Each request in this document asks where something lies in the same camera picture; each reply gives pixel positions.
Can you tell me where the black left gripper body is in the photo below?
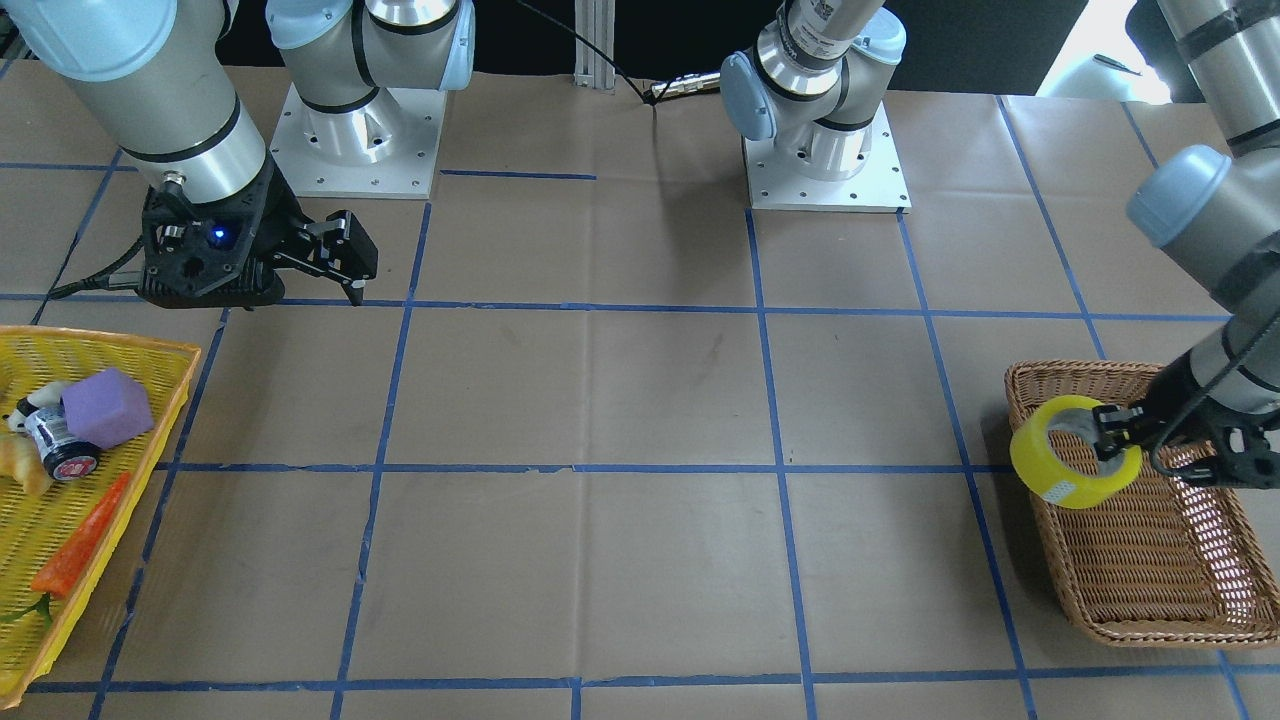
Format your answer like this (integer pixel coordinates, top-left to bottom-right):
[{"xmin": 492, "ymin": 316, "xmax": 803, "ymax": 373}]
[{"xmin": 1140, "ymin": 355, "xmax": 1277, "ymax": 489}]

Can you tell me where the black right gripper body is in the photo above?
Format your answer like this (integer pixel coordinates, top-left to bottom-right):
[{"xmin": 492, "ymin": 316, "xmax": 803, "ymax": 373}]
[{"xmin": 136, "ymin": 158, "xmax": 307, "ymax": 309}]

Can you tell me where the yellow tape roll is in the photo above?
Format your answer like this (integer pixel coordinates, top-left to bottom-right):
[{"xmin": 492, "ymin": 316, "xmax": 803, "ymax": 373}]
[{"xmin": 1010, "ymin": 395, "xmax": 1144, "ymax": 510}]

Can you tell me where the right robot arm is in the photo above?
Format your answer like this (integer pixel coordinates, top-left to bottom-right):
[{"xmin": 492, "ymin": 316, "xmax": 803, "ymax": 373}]
[{"xmin": 3, "ymin": 1, "xmax": 476, "ymax": 309}]

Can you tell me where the brown wicker basket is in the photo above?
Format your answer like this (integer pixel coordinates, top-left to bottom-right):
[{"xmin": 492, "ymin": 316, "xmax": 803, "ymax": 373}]
[{"xmin": 1004, "ymin": 360, "xmax": 1277, "ymax": 647}]

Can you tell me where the purple foam cube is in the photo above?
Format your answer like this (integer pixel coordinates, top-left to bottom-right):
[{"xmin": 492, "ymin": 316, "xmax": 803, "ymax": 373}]
[{"xmin": 60, "ymin": 366, "xmax": 154, "ymax": 450}]

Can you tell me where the black white plush toy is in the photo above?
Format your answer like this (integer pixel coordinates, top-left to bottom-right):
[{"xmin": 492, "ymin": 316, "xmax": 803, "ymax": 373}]
[{"xmin": 6, "ymin": 380, "xmax": 72, "ymax": 433}]

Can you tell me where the small drink can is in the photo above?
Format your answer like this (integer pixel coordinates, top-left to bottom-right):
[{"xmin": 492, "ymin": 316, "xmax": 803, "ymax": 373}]
[{"xmin": 24, "ymin": 405, "xmax": 101, "ymax": 482}]

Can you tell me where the yellow toy croissant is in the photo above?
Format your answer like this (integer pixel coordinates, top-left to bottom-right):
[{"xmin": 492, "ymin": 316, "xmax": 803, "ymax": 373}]
[{"xmin": 1, "ymin": 436, "xmax": 52, "ymax": 497}]

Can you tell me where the yellow plastic tray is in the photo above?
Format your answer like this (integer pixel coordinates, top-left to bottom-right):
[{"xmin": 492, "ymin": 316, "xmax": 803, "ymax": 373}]
[{"xmin": 1, "ymin": 325, "xmax": 204, "ymax": 710}]

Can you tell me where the orange toy carrot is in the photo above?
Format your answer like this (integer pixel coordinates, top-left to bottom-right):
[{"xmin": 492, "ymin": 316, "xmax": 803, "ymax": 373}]
[{"xmin": 29, "ymin": 471, "xmax": 132, "ymax": 600}]

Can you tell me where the green toy stem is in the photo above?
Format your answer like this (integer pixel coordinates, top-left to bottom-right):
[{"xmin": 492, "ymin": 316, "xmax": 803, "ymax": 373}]
[{"xmin": 1, "ymin": 592, "xmax": 54, "ymax": 626}]

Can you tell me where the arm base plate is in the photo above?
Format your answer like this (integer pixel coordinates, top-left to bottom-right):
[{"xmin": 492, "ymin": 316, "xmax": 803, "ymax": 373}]
[
  {"xmin": 742, "ymin": 104, "xmax": 913, "ymax": 214},
  {"xmin": 269, "ymin": 87, "xmax": 449, "ymax": 200}
]

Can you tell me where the metal cable connector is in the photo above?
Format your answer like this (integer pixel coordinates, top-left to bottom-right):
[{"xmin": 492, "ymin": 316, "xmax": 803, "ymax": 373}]
[{"xmin": 643, "ymin": 70, "xmax": 721, "ymax": 105}]

